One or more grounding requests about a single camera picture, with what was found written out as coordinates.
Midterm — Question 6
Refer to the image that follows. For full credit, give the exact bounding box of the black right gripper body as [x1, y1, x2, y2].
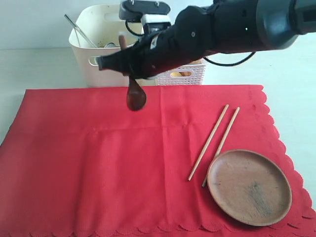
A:
[137, 7, 215, 72]

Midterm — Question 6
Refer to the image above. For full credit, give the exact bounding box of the yellow cheese wedge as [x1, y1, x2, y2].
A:
[170, 72, 182, 78]

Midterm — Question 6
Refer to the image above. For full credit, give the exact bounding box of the brown wooden spoon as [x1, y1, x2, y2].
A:
[118, 34, 147, 112]

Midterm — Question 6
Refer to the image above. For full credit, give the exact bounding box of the silver table knife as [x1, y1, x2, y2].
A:
[64, 14, 97, 48]

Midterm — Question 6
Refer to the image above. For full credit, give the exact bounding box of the wooden chopstick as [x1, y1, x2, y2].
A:
[211, 107, 240, 162]
[187, 104, 229, 181]

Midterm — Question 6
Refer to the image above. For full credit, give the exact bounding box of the stainless steel cup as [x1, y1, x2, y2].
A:
[104, 42, 117, 48]

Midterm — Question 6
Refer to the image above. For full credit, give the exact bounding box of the brown egg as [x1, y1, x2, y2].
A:
[189, 59, 201, 65]

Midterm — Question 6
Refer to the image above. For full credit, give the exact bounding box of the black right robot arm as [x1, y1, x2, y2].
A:
[96, 0, 316, 79]

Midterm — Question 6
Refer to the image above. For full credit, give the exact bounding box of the white perforated basket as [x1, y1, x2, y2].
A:
[155, 59, 206, 85]

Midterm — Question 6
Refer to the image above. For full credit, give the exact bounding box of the cream plastic bin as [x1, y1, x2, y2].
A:
[69, 4, 137, 87]

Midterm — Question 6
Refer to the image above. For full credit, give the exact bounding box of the red tablecloth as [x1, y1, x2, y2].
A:
[0, 85, 316, 237]

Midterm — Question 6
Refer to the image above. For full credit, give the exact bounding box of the brown wooden plate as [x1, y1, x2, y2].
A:
[207, 149, 292, 227]

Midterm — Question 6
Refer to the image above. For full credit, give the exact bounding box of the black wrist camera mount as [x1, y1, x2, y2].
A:
[118, 0, 171, 36]

